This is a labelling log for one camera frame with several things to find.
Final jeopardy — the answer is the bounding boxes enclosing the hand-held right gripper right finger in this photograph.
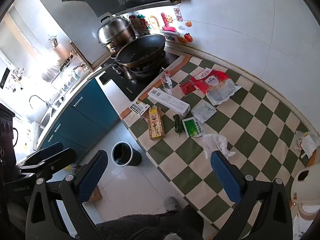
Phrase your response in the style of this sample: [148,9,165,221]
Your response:
[202,151,293,240]

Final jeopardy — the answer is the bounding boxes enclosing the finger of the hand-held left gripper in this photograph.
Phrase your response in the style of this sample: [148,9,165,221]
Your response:
[16,148,77,180]
[25,142,65,162]

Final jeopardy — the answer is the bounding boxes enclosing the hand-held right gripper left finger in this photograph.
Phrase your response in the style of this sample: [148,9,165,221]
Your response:
[25,150,109,240]

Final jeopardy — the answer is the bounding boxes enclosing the round white-rimmed trash bin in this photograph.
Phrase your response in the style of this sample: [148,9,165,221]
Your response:
[111,142,142,166]

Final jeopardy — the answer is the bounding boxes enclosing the green and white sachet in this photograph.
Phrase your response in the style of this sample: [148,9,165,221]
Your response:
[182,117,205,138]

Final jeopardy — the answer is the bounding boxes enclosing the long white cardboard box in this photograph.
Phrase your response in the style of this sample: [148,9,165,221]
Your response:
[147,88,191,117]

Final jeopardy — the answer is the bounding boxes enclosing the red and clear plastic bag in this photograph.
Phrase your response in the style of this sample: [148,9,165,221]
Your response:
[189,67,242,105]

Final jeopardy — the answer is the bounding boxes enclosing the clear printed snack wrapper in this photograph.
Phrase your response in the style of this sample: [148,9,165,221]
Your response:
[161,67,174,95]

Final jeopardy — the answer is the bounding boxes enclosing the steel sink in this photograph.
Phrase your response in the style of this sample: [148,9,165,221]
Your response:
[37,100,66,136]

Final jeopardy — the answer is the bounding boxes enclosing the crumpled white tissue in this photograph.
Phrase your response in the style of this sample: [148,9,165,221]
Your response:
[202,134,236,160]

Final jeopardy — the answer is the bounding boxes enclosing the blue kitchen cabinet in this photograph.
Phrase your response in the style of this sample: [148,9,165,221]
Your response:
[37,79,120,155]

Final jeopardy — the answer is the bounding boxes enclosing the green checkered tablecloth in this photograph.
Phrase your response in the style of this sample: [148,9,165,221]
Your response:
[122,55,314,233]

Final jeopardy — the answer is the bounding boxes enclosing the curved metal faucet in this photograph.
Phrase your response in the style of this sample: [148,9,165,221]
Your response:
[29,95,52,109]

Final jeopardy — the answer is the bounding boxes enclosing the grey fuzzy slipper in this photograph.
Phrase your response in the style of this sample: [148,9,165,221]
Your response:
[164,196,181,212]

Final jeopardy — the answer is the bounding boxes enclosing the plain white sachet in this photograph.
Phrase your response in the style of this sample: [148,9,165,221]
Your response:
[191,102,217,123]

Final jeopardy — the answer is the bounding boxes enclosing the small dark green toy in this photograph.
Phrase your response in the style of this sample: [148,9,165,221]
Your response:
[172,114,185,137]

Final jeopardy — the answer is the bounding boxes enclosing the dish rack with dishes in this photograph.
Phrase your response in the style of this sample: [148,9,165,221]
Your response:
[41,52,93,93]

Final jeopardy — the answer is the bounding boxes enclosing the person's dark trousers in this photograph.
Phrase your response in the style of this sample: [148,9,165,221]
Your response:
[96,204,204,240]

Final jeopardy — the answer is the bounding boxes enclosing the white kitchen appliance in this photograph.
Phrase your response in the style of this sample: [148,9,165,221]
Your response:
[291,165,320,220]

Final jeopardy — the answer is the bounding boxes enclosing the yellow and red box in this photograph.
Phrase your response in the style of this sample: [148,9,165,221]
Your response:
[146,107,166,140]

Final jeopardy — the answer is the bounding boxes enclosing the small white medicine box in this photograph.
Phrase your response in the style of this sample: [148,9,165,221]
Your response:
[129,99,150,119]

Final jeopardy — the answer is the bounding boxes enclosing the pile of white papers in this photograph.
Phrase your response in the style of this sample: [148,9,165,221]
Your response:
[295,130,320,159]

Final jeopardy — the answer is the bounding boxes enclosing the small red packet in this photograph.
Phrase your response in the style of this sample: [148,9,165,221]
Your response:
[179,82,198,97]

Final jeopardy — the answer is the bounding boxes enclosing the black stove top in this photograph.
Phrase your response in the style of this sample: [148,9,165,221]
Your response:
[99,51,179,101]

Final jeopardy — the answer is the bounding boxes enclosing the utensil holder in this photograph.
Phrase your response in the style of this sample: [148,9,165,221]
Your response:
[49,36,69,58]

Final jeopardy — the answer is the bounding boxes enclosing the black pan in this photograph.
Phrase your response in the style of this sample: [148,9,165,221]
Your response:
[126,51,167,75]

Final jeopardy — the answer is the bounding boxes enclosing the black wok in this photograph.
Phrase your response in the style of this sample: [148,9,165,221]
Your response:
[115,34,166,68]

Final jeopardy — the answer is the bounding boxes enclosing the steel steamer pot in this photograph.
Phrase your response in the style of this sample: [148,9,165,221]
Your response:
[97,16,137,49]

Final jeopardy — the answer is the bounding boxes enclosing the orange fruit wall stickers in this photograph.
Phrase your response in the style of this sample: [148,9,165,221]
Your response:
[177,21,194,43]

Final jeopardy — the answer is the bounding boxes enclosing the colourful wall stickers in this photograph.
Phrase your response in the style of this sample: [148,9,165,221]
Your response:
[126,8,184,42]

